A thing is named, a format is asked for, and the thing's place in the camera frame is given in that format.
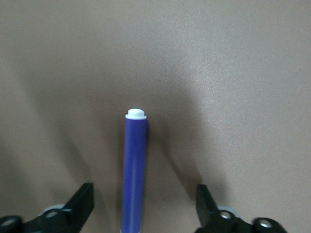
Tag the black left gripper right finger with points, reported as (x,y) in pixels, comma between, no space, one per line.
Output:
(213,213)

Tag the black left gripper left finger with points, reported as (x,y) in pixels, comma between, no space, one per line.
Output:
(73,211)

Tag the purple marker pen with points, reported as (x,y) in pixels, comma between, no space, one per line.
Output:
(134,170)

